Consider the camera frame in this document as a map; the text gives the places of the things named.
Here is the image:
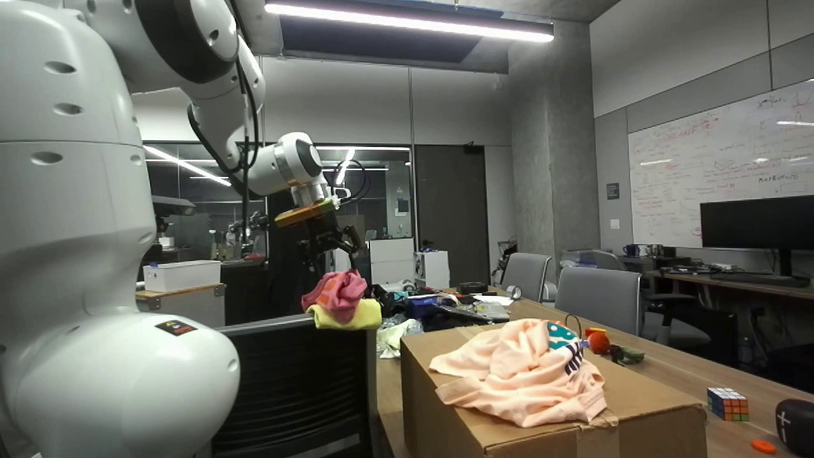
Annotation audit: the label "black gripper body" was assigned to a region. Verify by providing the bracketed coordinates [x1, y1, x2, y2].
[282, 210, 366, 276]

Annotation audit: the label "pink shirt with orange print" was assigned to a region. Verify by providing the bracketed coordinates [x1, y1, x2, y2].
[297, 267, 372, 325]

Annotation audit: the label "yellow-green towel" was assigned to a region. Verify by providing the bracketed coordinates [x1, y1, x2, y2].
[302, 297, 386, 334]

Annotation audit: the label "peach shirt with colourful print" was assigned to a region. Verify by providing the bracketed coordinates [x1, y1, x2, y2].
[428, 314, 612, 430]

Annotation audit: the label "large cardboard box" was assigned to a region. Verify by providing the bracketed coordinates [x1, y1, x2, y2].
[399, 321, 711, 458]

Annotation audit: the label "dark grey door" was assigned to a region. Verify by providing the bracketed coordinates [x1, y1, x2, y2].
[414, 143, 491, 290]

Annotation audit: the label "white storage bin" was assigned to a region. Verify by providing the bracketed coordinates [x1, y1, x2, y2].
[141, 256, 224, 292]

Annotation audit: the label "grey office chair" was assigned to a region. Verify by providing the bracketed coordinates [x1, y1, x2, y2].
[211, 313, 379, 458]
[501, 248, 554, 302]
[554, 264, 645, 337]

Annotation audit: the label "black cloth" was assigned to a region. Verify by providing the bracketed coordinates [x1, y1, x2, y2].
[404, 300, 511, 334]

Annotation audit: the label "white paper sheets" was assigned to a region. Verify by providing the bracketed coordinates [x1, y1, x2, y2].
[468, 290, 516, 311]

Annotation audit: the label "ceiling light strip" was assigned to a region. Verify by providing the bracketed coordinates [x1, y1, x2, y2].
[263, 0, 558, 45]

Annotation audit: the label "red orange round object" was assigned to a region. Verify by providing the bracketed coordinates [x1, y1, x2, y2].
[584, 325, 613, 356]

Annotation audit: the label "whiteboard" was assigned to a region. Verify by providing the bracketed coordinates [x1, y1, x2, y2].
[626, 78, 814, 248]

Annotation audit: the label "wooden office desk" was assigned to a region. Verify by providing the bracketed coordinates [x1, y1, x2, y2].
[652, 267, 814, 306]

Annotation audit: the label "black computer monitor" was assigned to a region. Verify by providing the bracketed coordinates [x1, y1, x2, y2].
[698, 194, 814, 252]

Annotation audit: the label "Rubik's cube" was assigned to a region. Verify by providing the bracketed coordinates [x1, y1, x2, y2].
[704, 384, 751, 424]

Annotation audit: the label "black keyboard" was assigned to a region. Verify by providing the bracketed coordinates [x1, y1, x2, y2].
[711, 270, 811, 286]

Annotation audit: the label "black speaker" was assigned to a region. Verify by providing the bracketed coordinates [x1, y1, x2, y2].
[774, 396, 814, 458]

